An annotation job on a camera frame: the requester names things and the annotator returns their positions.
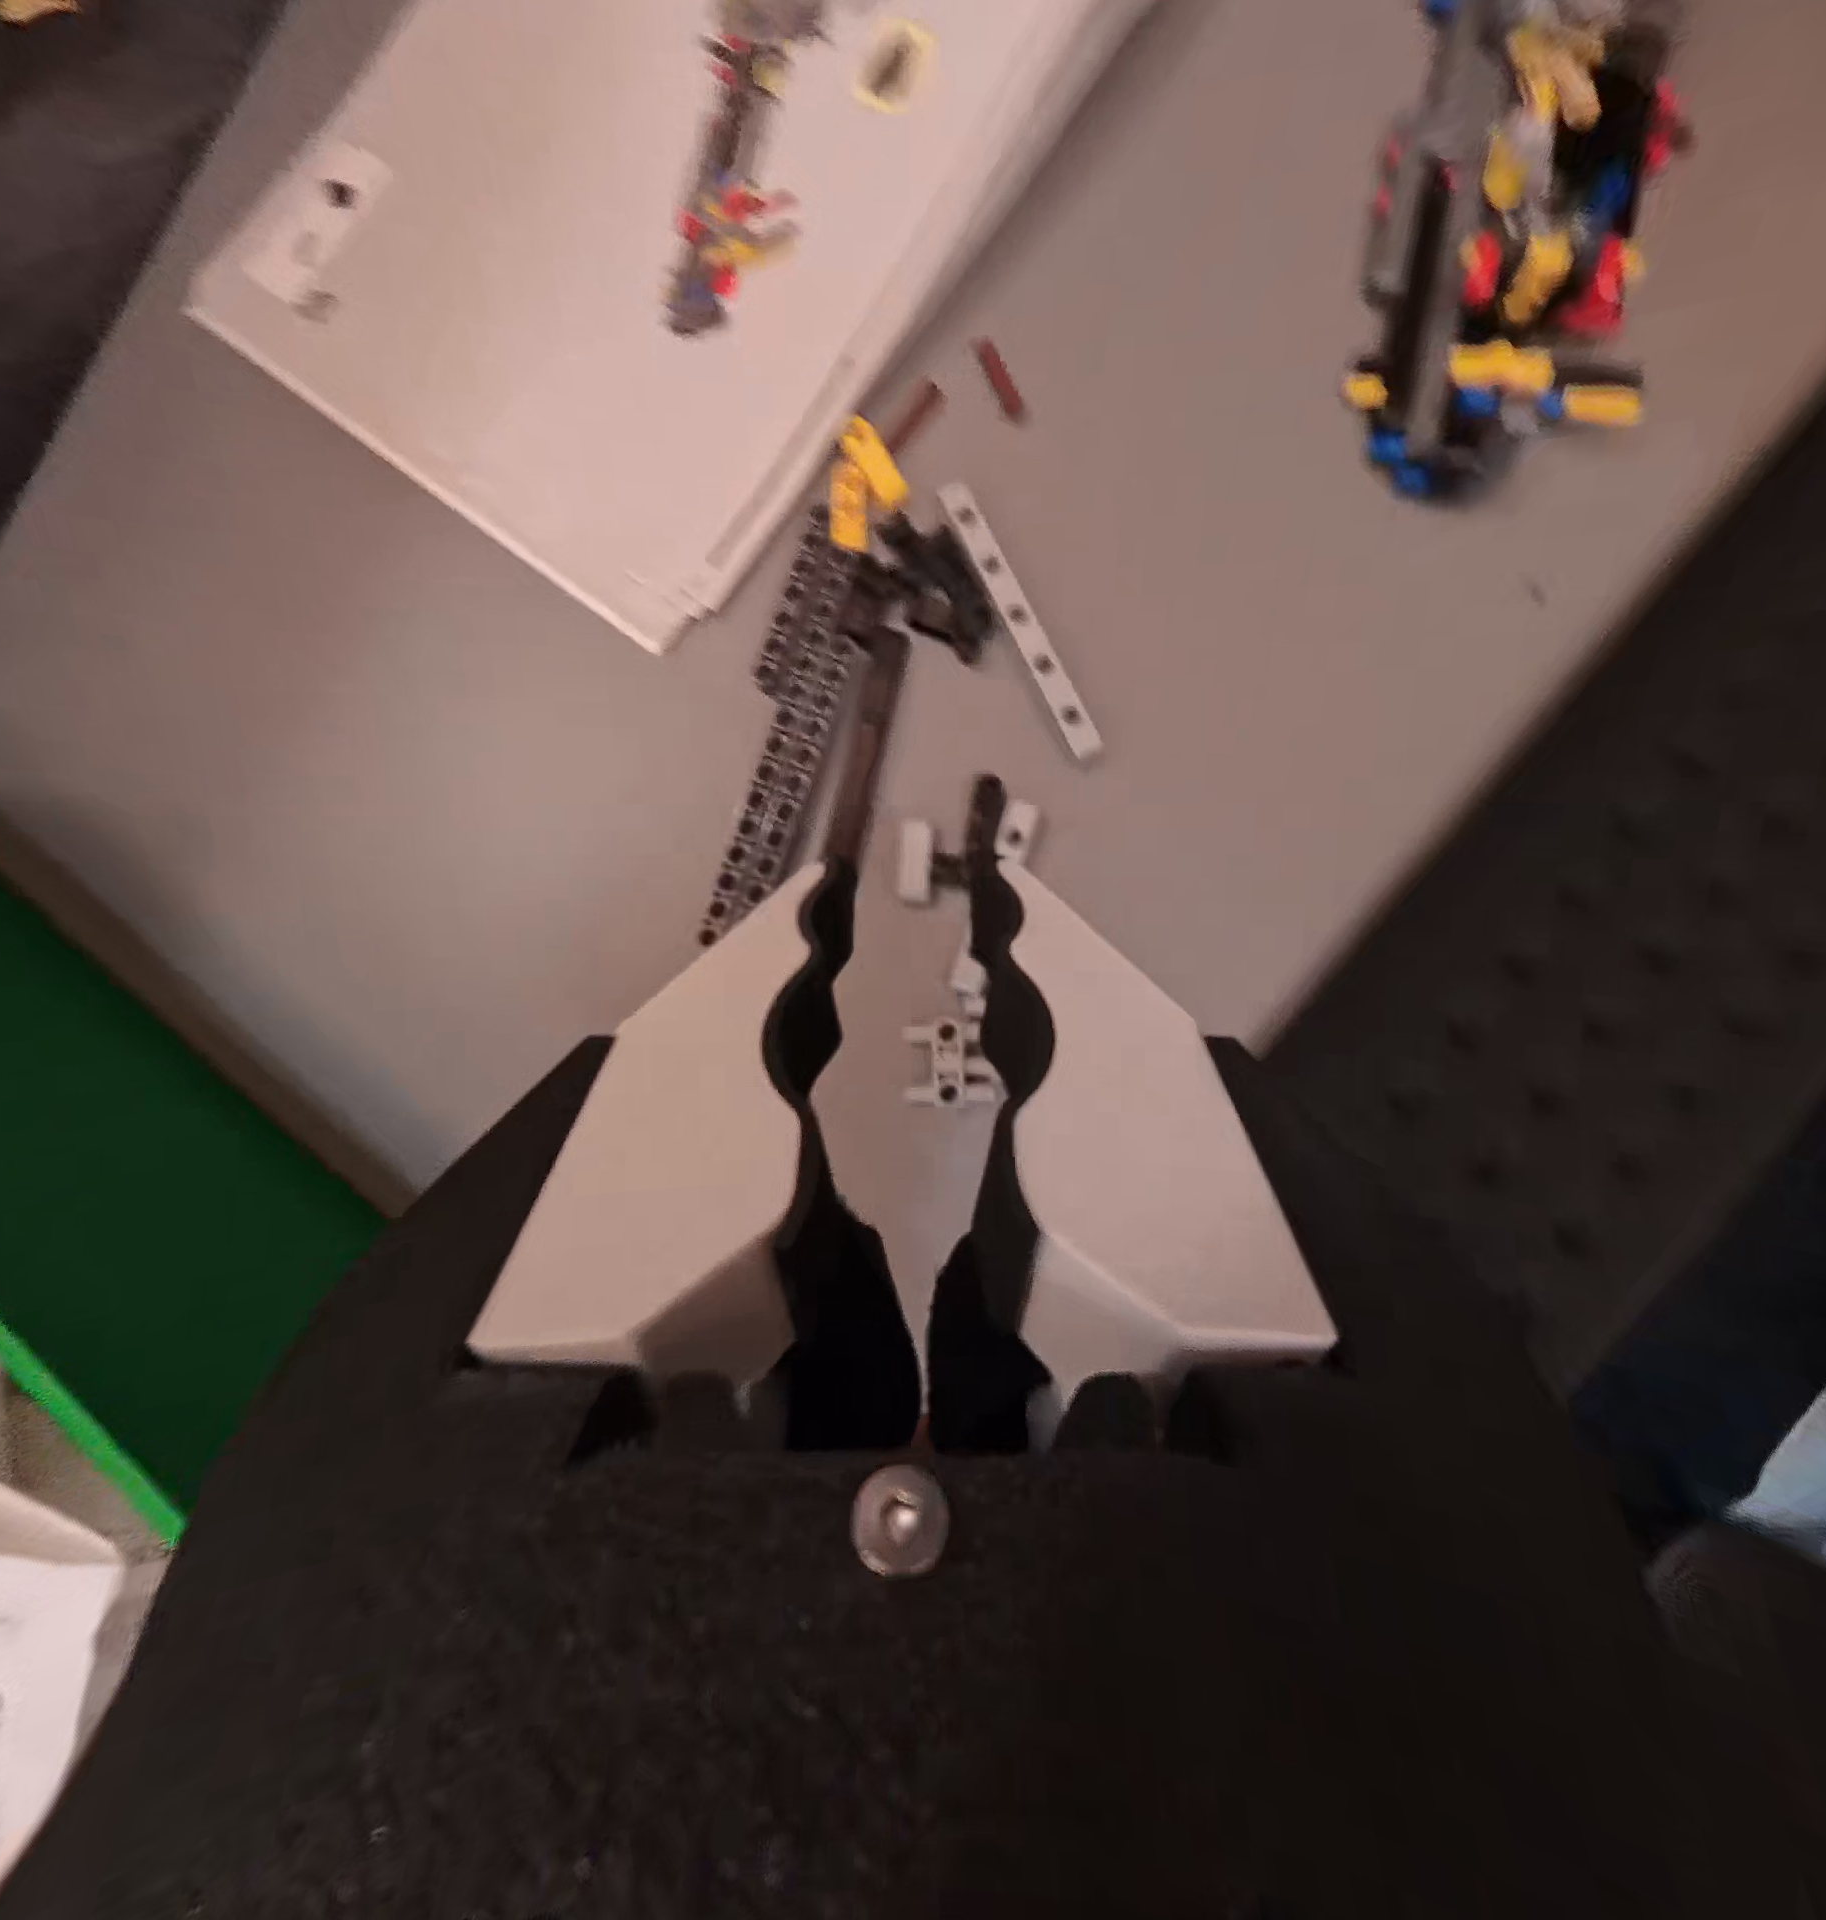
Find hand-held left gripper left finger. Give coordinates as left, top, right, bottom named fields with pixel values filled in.
left=465, top=861, right=928, bottom=1453

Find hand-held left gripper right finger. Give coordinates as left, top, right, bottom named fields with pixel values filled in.
left=926, top=861, right=1337, bottom=1453

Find light grey lego connector assembly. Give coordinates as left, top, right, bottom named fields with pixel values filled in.
left=896, top=772, right=1046, bottom=905

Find white lego instruction booklet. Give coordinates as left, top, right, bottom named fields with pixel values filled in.
left=184, top=0, right=1154, bottom=658

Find lego car chassis assembly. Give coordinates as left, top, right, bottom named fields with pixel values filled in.
left=1340, top=0, right=1698, bottom=509

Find small light grey lego piece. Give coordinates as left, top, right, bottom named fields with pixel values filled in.
left=902, top=946, right=1001, bottom=1112

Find black lego connector cluster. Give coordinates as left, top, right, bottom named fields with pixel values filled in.
left=874, top=511, right=1001, bottom=664

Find small yellow lego piece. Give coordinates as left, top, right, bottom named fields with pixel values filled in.
left=828, top=417, right=914, bottom=554

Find green plastic bin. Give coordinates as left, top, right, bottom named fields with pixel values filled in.
left=0, top=840, right=390, bottom=1547

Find white crumpled paper sheet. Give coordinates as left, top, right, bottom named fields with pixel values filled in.
left=0, top=1321, right=133, bottom=1913

